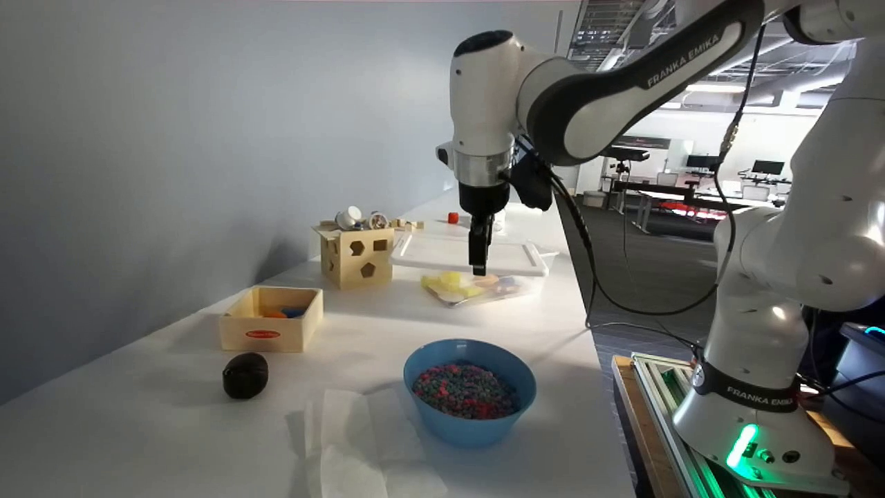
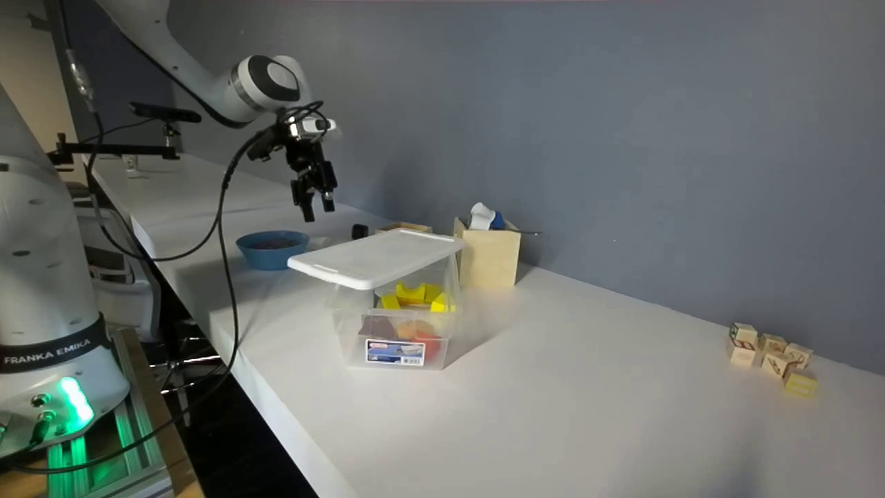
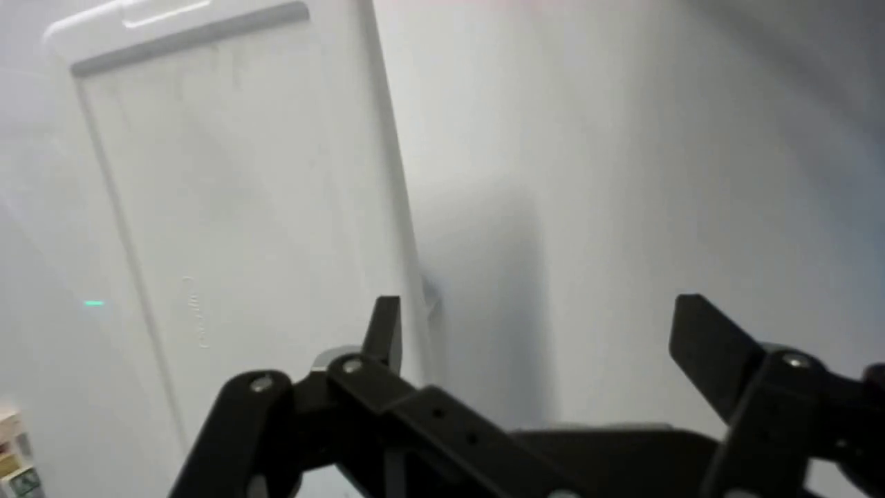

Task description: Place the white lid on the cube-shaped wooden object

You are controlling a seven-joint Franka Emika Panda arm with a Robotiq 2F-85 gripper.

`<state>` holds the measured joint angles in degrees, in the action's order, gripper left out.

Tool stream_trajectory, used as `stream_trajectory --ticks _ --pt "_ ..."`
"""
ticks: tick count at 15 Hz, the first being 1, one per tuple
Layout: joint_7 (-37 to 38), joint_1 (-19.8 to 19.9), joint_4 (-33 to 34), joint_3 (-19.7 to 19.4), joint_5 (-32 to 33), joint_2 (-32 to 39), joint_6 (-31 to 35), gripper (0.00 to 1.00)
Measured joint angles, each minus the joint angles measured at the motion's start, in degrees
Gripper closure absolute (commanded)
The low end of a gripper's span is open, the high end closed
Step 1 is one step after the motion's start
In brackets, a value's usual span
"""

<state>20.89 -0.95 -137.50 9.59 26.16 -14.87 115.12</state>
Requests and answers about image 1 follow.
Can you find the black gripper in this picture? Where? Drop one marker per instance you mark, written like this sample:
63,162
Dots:
482,196

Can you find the white flat board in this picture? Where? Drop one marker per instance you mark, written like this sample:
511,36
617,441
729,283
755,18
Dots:
432,250

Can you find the robot base mounting platform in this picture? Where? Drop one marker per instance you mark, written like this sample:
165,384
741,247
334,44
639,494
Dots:
681,443

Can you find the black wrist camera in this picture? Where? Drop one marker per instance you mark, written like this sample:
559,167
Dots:
533,180

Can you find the yellow cloth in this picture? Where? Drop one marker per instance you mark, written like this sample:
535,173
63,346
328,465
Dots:
451,285

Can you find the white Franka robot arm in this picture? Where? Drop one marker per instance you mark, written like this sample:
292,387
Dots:
812,250

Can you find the dark round ball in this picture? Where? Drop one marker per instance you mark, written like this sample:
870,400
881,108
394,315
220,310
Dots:
244,375

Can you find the open wooden box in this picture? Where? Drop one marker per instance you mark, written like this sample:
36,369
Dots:
271,319

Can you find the background desk with monitors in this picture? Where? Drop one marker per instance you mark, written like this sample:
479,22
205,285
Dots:
701,180

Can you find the wooden shape sorter cube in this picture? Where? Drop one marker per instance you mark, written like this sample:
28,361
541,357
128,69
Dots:
354,254

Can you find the small red object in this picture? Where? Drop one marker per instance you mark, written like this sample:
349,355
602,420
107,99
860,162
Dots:
454,217

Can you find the wooden shape pieces pile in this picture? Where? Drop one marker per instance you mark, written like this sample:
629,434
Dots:
360,220

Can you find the blue bowl with beads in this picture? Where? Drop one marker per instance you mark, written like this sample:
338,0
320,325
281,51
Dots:
468,391

